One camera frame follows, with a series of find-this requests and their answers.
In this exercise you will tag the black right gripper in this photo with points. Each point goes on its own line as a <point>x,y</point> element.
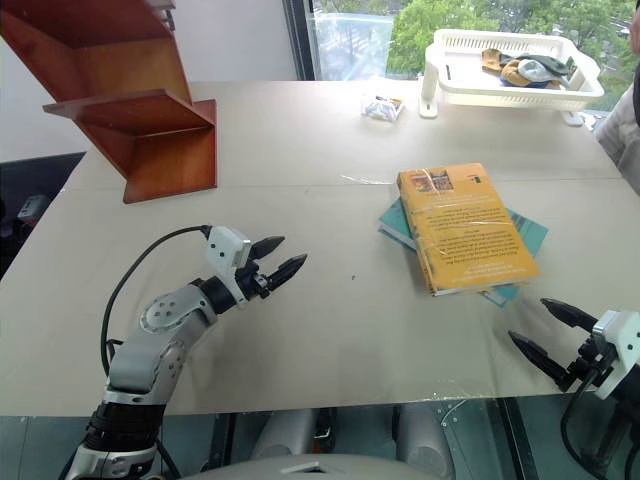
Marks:
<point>592,357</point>

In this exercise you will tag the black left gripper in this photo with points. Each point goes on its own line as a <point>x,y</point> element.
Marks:
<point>255,282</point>

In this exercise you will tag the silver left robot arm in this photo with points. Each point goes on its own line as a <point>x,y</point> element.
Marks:
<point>150,345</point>

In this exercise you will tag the teal book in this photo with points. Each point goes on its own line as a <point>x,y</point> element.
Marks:
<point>530,232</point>

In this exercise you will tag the yellow book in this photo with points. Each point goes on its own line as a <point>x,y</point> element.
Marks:
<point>465,225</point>

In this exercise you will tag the red wooden shelf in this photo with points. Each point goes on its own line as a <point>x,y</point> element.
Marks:
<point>150,150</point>

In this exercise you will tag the clear tape strip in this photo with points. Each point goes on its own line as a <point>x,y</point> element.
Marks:
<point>367,178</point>

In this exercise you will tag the grey rounded shape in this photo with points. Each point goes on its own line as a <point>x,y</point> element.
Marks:
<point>422,435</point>
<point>287,432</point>

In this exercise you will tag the small clear bag of items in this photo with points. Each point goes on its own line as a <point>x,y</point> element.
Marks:
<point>382,107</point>

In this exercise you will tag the person in white clothing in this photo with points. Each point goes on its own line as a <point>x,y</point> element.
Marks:
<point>622,135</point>

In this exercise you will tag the white plastic basket rack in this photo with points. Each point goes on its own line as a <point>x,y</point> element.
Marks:
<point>505,95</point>

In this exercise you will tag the small grey and red device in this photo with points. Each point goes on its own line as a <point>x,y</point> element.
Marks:
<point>33,207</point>

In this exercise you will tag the light grey sock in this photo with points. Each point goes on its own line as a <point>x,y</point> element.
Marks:
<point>534,71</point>

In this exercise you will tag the mustard yellow sock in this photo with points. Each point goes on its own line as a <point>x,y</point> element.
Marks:
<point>511,72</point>

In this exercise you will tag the cloth items in basket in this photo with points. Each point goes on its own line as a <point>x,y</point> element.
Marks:
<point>552,64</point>

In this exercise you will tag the brown cloth item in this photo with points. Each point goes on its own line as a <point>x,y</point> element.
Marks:
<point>491,60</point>

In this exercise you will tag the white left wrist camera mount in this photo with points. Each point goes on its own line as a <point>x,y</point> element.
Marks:
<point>225,250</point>

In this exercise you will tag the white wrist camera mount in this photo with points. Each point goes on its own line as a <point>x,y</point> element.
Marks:
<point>225,250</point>
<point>625,340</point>

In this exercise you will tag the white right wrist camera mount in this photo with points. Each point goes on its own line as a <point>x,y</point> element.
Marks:
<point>625,340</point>

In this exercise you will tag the dark window frame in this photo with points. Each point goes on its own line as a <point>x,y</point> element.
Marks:
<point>300,40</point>

